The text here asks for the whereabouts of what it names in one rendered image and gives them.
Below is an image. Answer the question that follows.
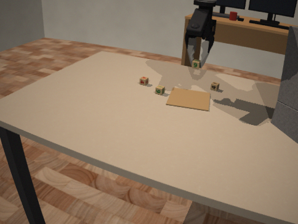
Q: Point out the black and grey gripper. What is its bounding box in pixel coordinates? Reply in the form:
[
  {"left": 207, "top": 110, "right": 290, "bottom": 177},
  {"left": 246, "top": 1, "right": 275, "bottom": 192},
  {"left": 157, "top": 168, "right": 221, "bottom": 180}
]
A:
[{"left": 185, "top": 0, "right": 217, "bottom": 68}]

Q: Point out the tan mat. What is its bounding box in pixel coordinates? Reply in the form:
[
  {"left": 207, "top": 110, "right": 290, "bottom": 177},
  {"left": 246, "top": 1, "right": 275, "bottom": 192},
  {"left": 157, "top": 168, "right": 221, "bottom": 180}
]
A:
[{"left": 166, "top": 87, "right": 210, "bottom": 111}]

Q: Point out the tan letter block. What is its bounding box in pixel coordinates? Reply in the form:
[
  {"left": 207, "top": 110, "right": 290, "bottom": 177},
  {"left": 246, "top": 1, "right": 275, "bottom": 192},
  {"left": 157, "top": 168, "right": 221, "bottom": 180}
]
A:
[
  {"left": 140, "top": 76, "right": 148, "bottom": 86},
  {"left": 211, "top": 82, "right": 219, "bottom": 91},
  {"left": 192, "top": 59, "right": 200, "bottom": 69},
  {"left": 155, "top": 85, "right": 165, "bottom": 95}
]

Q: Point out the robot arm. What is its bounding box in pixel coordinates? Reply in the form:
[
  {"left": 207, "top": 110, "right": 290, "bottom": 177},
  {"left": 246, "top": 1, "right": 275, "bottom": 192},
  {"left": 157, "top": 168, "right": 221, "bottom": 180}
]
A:
[{"left": 187, "top": 0, "right": 217, "bottom": 37}]

